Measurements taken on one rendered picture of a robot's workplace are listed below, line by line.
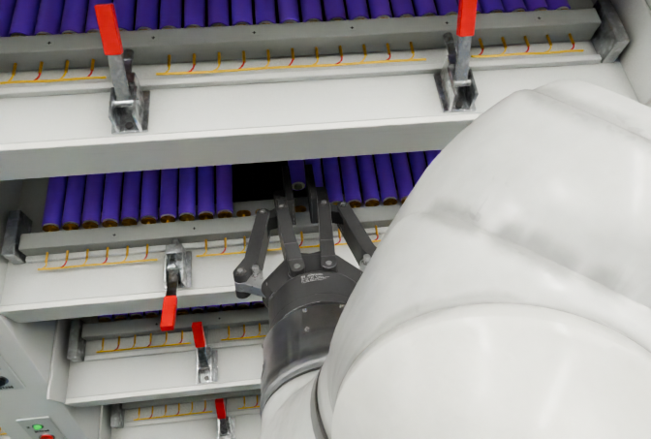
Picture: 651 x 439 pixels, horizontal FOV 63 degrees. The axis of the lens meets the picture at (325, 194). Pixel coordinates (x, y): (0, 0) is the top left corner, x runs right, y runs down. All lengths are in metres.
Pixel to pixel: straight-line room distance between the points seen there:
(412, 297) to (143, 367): 0.64
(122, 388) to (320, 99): 0.48
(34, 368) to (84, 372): 0.09
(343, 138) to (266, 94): 0.07
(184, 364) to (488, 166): 0.63
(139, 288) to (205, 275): 0.07
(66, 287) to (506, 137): 0.52
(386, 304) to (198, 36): 0.35
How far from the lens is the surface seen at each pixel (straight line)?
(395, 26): 0.47
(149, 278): 0.59
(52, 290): 0.62
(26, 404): 0.80
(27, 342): 0.70
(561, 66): 0.52
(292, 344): 0.34
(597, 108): 0.17
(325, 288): 0.38
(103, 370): 0.78
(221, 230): 0.57
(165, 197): 0.61
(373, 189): 0.60
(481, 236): 0.16
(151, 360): 0.77
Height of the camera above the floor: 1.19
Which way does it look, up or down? 43 degrees down
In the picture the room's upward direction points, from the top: straight up
